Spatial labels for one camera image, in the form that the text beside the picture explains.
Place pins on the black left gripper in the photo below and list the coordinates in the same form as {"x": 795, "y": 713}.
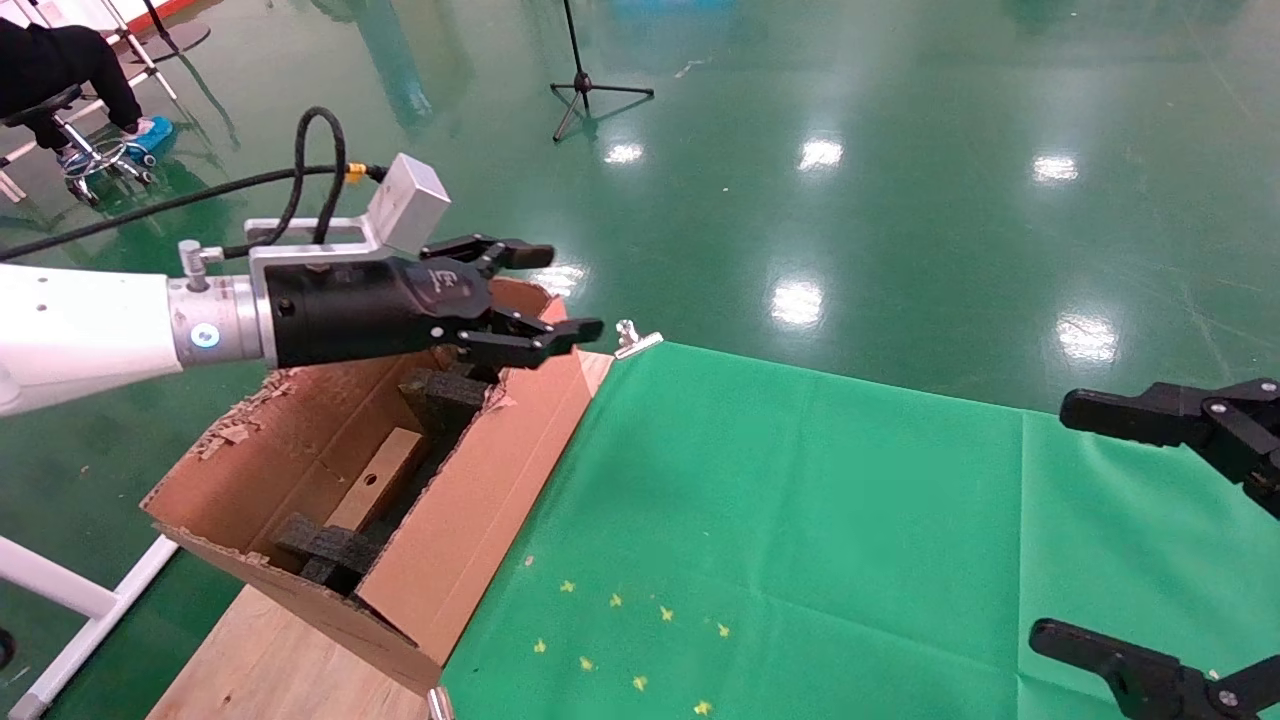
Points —
{"x": 360, "y": 310}

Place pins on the black swivel stool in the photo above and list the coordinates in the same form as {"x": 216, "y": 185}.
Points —
{"x": 85, "y": 160}

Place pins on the black floor tripod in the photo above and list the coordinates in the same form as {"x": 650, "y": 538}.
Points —
{"x": 585, "y": 85}

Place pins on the white metal pipe frame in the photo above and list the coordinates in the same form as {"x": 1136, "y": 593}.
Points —
{"x": 70, "y": 595}

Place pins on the black floor stand round base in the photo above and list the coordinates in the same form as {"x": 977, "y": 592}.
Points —
{"x": 180, "y": 40}

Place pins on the person in black clothes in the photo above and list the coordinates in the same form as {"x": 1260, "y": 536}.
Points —
{"x": 50, "y": 65}

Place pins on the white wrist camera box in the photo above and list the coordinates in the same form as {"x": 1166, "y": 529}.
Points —
{"x": 408, "y": 205}

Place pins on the large open cardboard carton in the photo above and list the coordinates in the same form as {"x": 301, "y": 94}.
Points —
{"x": 470, "y": 500}

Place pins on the black foam block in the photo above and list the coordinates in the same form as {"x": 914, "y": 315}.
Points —
{"x": 445, "y": 400}
{"x": 325, "y": 555}

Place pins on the green cloth mat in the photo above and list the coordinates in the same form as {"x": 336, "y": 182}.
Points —
{"x": 850, "y": 550}

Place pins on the cardboard sheet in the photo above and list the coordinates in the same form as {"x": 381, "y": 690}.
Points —
{"x": 378, "y": 480}

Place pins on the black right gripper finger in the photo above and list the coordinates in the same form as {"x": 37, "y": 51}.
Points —
{"x": 1150, "y": 680}
{"x": 1190, "y": 415}

